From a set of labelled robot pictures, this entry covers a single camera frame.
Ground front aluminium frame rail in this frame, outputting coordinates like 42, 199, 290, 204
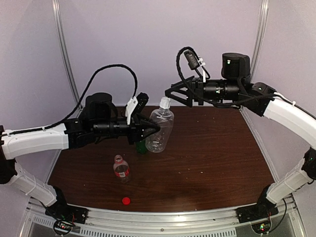
24, 195, 299, 237

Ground left circuit board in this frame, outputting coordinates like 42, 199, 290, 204
53, 220, 75, 236

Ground right rear aluminium post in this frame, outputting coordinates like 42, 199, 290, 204
250, 0, 269, 79

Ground aluminium post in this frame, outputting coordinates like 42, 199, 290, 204
250, 0, 269, 79
52, 0, 79, 104

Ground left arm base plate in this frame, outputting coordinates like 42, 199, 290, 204
44, 204, 88, 224

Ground clear bottle white cap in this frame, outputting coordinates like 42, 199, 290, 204
145, 97, 175, 154

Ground circuit board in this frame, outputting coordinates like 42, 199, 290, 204
251, 221, 272, 235
53, 220, 75, 236

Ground right circuit board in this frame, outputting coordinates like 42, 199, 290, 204
251, 221, 272, 235

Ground clear bottle red label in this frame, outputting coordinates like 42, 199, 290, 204
113, 155, 131, 183

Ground green plastic bottle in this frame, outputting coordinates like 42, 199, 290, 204
136, 140, 148, 155

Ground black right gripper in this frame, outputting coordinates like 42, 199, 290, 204
164, 75, 242, 108

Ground left black sleeved cable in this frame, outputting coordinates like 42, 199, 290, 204
4, 65, 138, 136

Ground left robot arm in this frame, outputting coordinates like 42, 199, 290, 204
0, 92, 160, 219

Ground red bottle cap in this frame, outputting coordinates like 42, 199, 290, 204
122, 197, 131, 205

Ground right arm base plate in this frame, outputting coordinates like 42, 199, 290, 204
236, 204, 278, 223

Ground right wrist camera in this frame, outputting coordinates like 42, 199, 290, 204
184, 50, 206, 82

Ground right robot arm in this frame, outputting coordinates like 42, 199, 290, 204
165, 52, 316, 218

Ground left rear aluminium post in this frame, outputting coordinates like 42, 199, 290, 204
52, 0, 79, 104

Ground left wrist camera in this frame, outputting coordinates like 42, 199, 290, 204
125, 92, 149, 125

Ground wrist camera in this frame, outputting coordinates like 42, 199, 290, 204
184, 50, 206, 82
125, 92, 149, 125

